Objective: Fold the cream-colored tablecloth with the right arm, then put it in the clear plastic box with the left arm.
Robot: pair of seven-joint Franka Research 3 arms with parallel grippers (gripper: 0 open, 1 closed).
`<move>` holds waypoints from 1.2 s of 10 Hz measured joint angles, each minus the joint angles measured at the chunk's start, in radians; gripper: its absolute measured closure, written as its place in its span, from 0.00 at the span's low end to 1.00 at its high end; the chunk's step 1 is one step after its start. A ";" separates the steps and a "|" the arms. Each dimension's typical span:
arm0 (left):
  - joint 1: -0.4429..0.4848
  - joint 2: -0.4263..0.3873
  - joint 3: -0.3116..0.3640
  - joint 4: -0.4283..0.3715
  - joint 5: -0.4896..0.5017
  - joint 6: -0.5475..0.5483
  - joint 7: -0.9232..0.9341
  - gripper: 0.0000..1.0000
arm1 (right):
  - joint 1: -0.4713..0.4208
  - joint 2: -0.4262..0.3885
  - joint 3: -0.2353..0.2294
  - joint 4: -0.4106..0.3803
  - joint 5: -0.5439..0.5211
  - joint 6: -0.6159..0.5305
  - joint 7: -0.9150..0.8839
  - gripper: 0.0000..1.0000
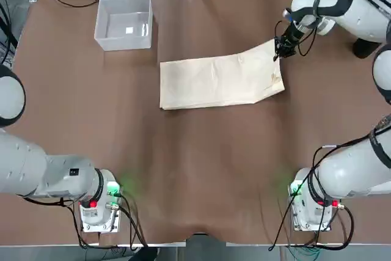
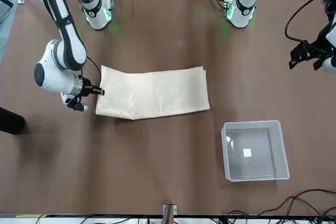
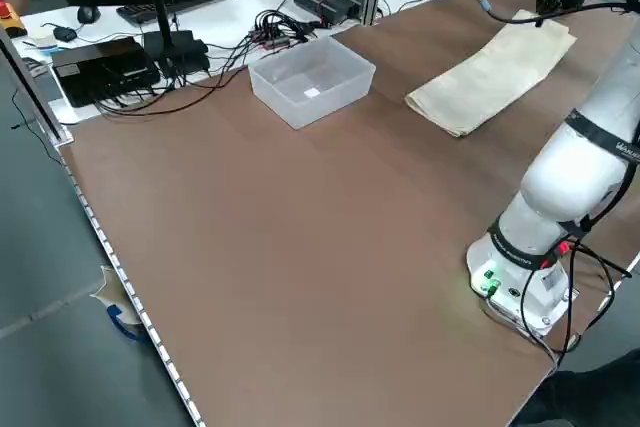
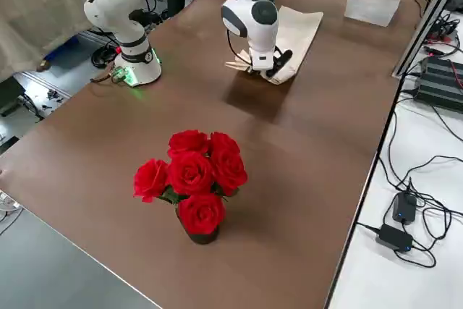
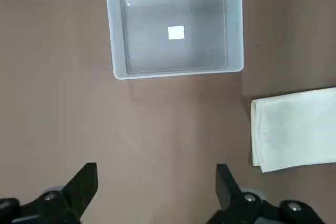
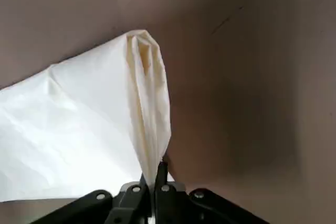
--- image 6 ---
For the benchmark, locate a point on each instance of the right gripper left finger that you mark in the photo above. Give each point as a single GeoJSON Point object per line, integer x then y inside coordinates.
{"type": "Point", "coordinates": [126, 203]}

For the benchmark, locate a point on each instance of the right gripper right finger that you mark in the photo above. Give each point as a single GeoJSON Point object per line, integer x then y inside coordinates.
{"type": "Point", "coordinates": [168, 203]}

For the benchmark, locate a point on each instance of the cream tablecloth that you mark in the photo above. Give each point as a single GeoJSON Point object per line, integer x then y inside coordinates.
{"type": "Point", "coordinates": [78, 116]}

